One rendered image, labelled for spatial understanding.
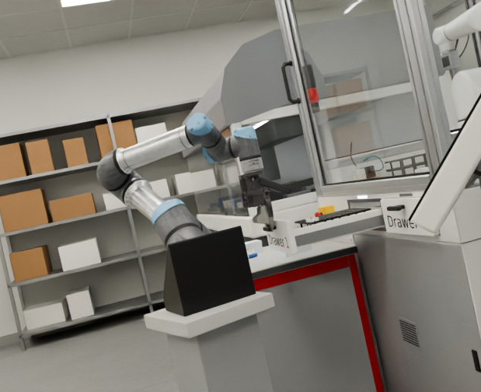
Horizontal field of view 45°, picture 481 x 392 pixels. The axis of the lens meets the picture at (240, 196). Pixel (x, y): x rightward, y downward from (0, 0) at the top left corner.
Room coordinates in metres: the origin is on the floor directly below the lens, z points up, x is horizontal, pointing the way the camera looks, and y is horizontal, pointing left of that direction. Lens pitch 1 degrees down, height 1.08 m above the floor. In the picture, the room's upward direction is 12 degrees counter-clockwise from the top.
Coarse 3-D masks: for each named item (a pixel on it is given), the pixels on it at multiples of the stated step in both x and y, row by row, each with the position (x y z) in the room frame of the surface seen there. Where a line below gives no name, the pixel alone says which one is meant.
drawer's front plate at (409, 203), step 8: (384, 200) 1.84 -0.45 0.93; (392, 200) 1.79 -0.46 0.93; (400, 200) 1.74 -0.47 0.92; (408, 200) 1.69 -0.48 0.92; (416, 200) 1.65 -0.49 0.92; (384, 208) 1.86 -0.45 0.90; (408, 208) 1.70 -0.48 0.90; (384, 216) 1.87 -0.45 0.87; (392, 216) 1.81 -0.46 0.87; (400, 216) 1.76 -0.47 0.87; (408, 216) 1.71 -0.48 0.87; (408, 224) 1.72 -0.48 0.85; (392, 232) 1.83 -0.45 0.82; (400, 232) 1.78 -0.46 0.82; (408, 232) 1.73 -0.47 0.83; (416, 232) 1.69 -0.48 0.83; (424, 232) 1.64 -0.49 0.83
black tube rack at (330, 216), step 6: (342, 210) 2.11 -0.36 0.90; (348, 210) 2.06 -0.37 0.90; (354, 210) 2.00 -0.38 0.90; (360, 210) 1.96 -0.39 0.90; (366, 210) 1.95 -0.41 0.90; (318, 216) 2.08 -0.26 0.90; (324, 216) 2.02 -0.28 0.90; (330, 216) 1.97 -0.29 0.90; (336, 216) 1.93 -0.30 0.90; (342, 216) 1.93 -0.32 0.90
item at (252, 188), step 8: (240, 176) 1.94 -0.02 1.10; (248, 176) 1.94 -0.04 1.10; (256, 176) 1.95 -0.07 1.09; (240, 184) 1.97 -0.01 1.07; (248, 184) 1.94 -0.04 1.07; (256, 184) 1.95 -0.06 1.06; (248, 192) 1.92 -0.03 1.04; (256, 192) 1.93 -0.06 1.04; (264, 192) 1.94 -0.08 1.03; (248, 200) 1.93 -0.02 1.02; (256, 200) 1.93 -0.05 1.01; (264, 200) 1.94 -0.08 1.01
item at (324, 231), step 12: (348, 216) 1.90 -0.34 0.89; (360, 216) 1.90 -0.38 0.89; (372, 216) 1.91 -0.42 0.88; (300, 228) 1.86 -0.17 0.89; (312, 228) 1.87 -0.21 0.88; (324, 228) 1.88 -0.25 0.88; (336, 228) 1.88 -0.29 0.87; (348, 228) 1.89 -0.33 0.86; (360, 228) 1.90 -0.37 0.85; (372, 228) 1.91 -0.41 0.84; (300, 240) 1.86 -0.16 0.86; (312, 240) 1.86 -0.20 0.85; (324, 240) 1.88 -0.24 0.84
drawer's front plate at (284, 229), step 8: (264, 224) 2.11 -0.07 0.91; (280, 224) 1.91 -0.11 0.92; (288, 224) 1.83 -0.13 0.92; (272, 232) 2.03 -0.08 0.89; (280, 232) 1.93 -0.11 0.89; (288, 232) 1.83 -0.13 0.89; (272, 240) 2.05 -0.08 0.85; (280, 240) 1.95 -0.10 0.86; (288, 240) 1.85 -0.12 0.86; (272, 248) 2.08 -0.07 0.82; (280, 248) 1.97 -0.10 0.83; (288, 248) 1.87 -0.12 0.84; (296, 248) 1.83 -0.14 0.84
